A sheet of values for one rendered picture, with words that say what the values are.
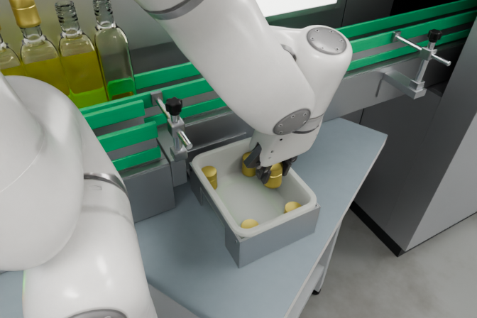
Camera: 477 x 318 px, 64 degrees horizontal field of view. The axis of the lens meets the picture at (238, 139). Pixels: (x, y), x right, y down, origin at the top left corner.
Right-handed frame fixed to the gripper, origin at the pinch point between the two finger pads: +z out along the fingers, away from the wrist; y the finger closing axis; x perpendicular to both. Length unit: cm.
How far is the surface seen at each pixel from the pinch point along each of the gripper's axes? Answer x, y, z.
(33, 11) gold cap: -31.3, 29.0, -16.6
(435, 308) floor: 40, -69, 82
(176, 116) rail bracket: -13.0, 13.1, -5.5
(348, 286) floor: 18, -47, 88
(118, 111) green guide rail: -21.5, 20.7, -0.5
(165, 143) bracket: -15.6, 14.0, 5.5
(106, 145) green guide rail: -14.2, 25.0, -1.6
